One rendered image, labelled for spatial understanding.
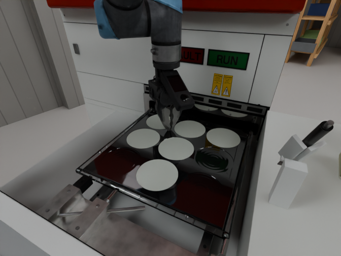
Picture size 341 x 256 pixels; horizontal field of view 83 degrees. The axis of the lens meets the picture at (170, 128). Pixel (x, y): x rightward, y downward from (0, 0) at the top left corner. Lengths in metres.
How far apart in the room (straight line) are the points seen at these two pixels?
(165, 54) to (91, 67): 0.49
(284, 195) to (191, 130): 0.35
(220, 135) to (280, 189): 0.30
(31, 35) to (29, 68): 0.37
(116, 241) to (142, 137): 0.29
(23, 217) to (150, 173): 0.24
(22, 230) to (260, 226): 0.35
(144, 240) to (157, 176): 0.14
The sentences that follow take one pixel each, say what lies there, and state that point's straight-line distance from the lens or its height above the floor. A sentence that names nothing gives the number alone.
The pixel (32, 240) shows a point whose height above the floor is 0.96.
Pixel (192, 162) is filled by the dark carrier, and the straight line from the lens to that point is 0.51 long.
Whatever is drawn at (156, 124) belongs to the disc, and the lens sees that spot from 0.65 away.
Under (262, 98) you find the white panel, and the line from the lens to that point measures 0.65.
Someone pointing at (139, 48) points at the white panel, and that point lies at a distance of 0.74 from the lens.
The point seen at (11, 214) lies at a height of 0.96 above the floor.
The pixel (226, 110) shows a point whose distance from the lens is 0.67.
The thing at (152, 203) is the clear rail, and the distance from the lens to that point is 0.42.
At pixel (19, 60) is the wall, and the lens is 2.86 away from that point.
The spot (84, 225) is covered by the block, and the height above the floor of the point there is 0.91.
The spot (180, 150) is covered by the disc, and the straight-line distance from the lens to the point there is 0.54.
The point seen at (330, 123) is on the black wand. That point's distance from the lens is 0.26.
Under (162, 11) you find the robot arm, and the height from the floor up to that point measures 1.23.
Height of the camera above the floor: 1.25
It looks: 34 degrees down
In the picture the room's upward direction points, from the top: straight up
